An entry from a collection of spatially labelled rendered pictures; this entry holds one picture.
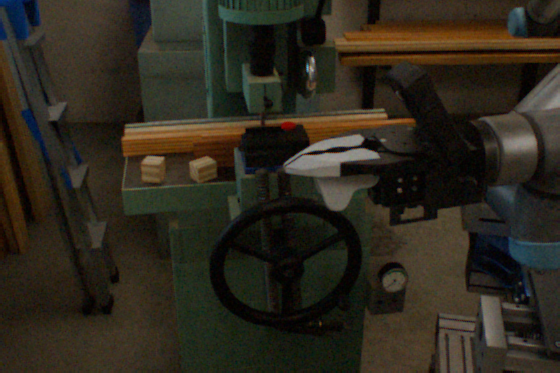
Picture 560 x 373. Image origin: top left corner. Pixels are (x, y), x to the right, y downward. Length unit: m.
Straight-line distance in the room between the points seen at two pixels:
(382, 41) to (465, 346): 1.86
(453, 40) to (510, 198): 2.69
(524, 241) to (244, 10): 0.72
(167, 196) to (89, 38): 2.60
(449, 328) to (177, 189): 1.03
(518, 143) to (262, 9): 0.69
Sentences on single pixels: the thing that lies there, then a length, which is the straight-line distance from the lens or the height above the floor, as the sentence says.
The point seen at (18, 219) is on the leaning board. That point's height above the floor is 0.16.
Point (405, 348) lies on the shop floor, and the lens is 2.23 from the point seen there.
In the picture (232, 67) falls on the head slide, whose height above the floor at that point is 1.06.
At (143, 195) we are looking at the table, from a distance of 1.28.
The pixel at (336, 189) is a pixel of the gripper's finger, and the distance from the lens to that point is 0.62.
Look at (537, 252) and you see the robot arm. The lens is 0.77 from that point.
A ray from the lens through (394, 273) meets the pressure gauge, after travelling 1.40.
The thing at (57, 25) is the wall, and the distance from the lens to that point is 3.84.
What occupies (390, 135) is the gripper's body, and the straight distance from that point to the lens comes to 0.65.
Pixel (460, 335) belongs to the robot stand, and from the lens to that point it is 1.97.
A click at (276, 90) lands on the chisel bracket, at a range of 1.32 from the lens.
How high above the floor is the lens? 1.50
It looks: 27 degrees down
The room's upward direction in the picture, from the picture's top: straight up
